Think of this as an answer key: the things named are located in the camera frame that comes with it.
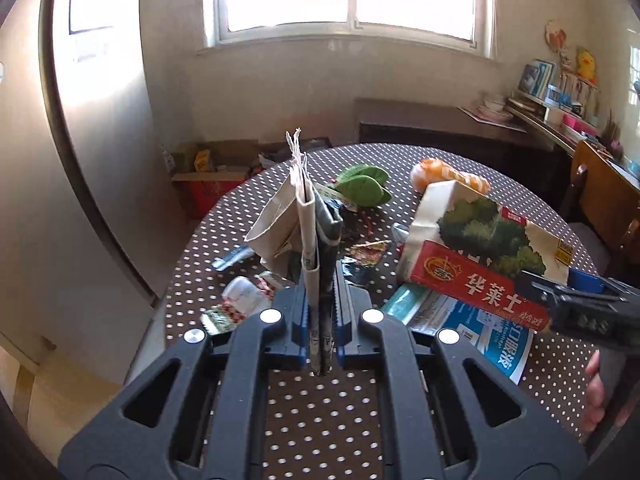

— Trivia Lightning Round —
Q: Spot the heart shaped wall decoration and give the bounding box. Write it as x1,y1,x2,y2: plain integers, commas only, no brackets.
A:
544,20,572,54

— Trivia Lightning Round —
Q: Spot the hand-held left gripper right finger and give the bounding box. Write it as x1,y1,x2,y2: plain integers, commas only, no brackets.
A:
332,260,588,480

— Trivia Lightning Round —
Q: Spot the beige paper bag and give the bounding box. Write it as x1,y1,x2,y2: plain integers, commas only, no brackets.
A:
244,172,303,281

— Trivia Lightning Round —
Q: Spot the person's right hand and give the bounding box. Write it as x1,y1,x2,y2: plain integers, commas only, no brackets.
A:
582,350,609,437

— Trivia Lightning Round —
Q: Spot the long teal packet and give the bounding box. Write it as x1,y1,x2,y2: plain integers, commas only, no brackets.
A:
380,282,443,332

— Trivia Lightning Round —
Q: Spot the metal shelf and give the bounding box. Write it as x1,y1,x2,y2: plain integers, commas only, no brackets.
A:
504,87,603,153

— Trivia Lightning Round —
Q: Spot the brown polka dot tablecloth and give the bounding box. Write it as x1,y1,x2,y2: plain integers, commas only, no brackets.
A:
125,142,601,480

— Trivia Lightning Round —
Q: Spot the green plush toy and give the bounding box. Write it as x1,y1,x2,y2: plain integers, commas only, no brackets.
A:
332,165,393,208

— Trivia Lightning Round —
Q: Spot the pink mat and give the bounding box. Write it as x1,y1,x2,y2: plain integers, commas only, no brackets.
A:
457,105,527,134

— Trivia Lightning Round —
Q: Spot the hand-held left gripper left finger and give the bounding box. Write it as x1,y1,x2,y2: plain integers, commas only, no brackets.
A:
57,284,313,480

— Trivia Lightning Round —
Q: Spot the grey refrigerator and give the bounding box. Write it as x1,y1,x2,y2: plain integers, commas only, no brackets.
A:
0,0,168,376

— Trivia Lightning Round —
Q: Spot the blue snack wrapper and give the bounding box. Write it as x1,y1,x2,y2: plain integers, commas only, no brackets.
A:
214,245,261,269

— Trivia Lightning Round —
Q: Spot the dark wooden sideboard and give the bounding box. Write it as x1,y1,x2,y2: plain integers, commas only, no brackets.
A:
352,97,561,196

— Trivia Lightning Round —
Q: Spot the black red snack wrapper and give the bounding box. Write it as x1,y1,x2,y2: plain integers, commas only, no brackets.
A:
341,240,392,287

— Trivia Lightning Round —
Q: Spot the blue white medicine box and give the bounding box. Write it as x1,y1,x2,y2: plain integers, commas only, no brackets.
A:
410,300,535,387

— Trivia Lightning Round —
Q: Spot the pink plastic box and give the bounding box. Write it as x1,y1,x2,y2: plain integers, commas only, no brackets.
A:
561,113,599,137

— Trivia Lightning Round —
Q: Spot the wooden chair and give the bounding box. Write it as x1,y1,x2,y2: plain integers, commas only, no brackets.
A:
559,139,640,281

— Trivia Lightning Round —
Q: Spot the blue book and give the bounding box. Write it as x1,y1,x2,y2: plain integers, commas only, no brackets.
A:
517,59,557,99

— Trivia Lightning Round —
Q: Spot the yellow duck toy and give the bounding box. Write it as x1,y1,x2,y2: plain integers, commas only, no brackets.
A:
575,49,599,84

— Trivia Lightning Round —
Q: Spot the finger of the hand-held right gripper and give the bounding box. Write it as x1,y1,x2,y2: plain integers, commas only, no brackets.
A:
569,268,640,302
515,270,568,311

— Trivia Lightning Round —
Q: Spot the stack of white bowls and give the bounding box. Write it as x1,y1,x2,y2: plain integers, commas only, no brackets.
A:
477,91,516,121

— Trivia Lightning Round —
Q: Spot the brown cardboard box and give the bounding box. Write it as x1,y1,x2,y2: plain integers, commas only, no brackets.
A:
169,139,263,183

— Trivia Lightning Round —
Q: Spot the orange white plush shrimp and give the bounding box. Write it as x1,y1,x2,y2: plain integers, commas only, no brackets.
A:
410,157,492,196

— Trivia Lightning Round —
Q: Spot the red white cardboard food box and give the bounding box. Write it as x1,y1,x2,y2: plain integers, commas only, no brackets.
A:
397,180,572,335

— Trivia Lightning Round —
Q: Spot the red green snack wrapper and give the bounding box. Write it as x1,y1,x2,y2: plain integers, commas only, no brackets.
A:
200,305,243,336

